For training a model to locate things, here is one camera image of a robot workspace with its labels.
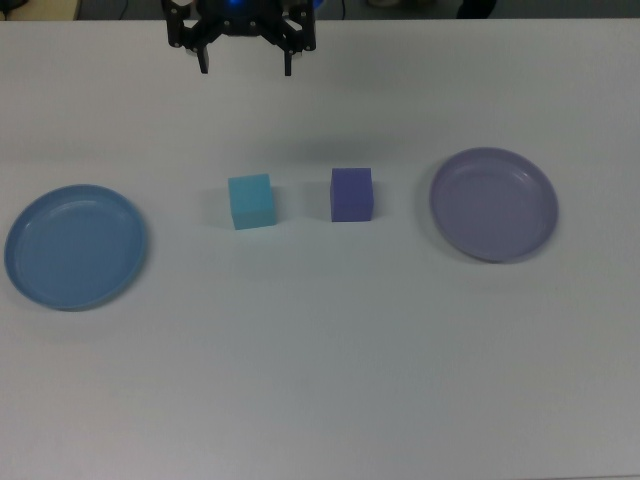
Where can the purple foam cube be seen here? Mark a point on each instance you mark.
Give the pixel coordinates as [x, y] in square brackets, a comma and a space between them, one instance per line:
[351, 196]

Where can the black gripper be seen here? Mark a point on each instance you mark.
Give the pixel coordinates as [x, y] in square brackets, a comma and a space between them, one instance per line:
[242, 27]

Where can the cyan foam cube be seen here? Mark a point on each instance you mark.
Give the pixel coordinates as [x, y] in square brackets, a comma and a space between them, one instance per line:
[252, 202]

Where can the purple round plate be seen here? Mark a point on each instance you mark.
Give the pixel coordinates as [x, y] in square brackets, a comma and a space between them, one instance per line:
[492, 205]

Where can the blue round plate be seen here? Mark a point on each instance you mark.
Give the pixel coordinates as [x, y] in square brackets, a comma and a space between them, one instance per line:
[75, 247]

